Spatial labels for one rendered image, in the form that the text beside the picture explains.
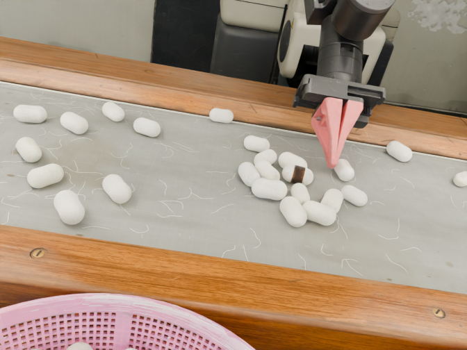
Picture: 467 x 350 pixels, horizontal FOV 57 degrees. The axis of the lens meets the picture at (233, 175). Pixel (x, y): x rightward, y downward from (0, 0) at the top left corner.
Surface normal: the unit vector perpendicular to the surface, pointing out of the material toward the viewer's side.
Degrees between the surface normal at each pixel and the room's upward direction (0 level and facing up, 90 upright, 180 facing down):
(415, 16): 90
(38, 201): 0
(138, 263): 0
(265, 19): 90
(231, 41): 90
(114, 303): 75
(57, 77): 45
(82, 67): 0
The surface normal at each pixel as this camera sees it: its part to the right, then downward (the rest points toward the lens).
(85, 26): 0.04, 0.54
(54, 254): 0.17, -0.83
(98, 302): 0.19, 0.32
